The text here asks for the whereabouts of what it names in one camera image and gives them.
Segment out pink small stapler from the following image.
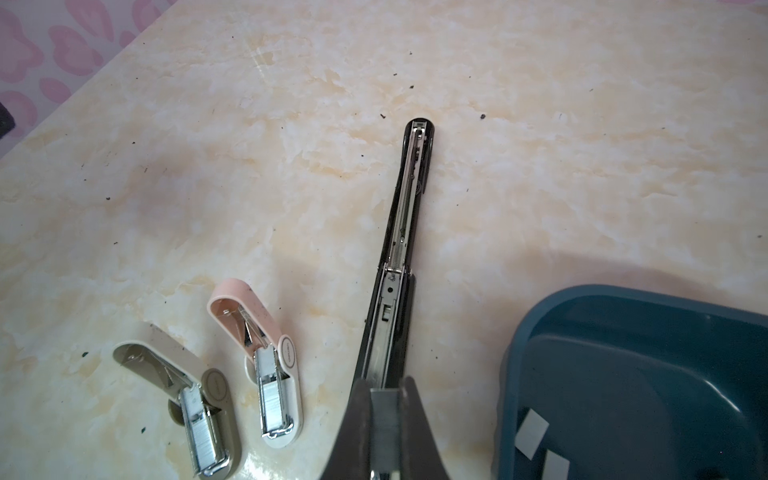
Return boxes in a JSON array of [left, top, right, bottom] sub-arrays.
[[207, 278, 303, 449]]

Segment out beige small stapler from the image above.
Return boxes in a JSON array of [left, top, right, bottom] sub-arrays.
[[112, 321, 242, 479]]

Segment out staple strip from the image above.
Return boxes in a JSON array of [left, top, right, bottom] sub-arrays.
[[370, 389, 401, 479], [514, 408, 549, 460], [540, 450, 570, 480]]

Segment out black stapler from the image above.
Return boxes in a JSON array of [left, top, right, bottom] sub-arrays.
[[353, 118, 435, 389]]

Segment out teal plastic tray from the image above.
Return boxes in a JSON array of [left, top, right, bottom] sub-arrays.
[[491, 285, 767, 479]]

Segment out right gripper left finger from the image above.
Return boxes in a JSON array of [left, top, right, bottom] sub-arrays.
[[320, 379, 372, 480]]

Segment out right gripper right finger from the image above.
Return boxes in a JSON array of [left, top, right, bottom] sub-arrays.
[[398, 377, 449, 480]]

